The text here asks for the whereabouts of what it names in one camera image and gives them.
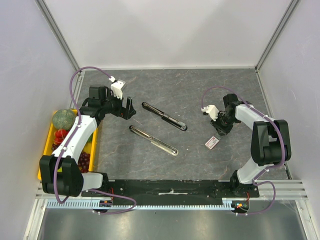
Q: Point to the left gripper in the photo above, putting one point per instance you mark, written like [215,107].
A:
[123,112]

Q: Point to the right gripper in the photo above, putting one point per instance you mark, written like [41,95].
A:
[219,127]

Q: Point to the red white staple box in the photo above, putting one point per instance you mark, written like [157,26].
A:
[213,141]

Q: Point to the silver and black stapler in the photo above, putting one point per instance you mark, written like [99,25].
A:
[155,141]

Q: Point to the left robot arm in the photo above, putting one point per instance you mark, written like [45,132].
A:
[60,173]

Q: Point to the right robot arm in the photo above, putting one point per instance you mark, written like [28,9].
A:
[270,140]

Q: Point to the green striped melon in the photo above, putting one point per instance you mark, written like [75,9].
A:
[63,119]

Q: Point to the purple grape bunch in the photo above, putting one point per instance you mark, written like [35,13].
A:
[84,162]

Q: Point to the red cherry tomato cluster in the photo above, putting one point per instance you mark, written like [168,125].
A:
[59,135]

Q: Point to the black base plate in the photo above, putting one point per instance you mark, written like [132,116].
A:
[213,188]

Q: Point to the grey cable duct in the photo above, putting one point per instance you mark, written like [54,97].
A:
[98,204]

